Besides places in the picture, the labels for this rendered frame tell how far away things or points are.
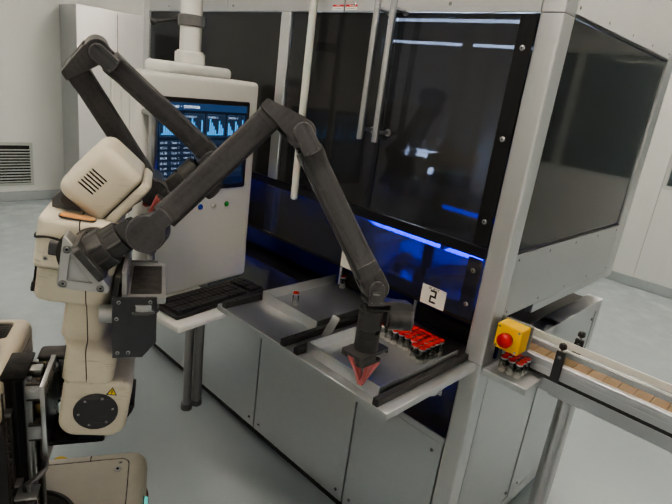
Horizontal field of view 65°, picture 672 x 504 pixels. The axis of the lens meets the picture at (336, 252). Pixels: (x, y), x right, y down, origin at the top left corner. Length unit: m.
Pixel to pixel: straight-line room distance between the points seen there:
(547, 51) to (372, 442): 1.32
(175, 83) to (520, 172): 1.07
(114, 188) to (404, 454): 1.21
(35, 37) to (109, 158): 5.17
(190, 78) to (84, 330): 0.86
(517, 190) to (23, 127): 5.60
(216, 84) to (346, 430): 1.29
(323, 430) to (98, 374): 0.96
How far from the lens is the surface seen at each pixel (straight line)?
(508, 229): 1.43
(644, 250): 6.12
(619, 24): 1.75
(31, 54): 6.39
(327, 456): 2.14
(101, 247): 1.16
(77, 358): 1.43
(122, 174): 1.27
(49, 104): 6.46
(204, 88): 1.86
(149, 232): 1.13
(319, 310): 1.71
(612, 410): 1.57
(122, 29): 6.21
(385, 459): 1.92
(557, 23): 1.41
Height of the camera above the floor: 1.58
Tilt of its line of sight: 18 degrees down
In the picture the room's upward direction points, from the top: 8 degrees clockwise
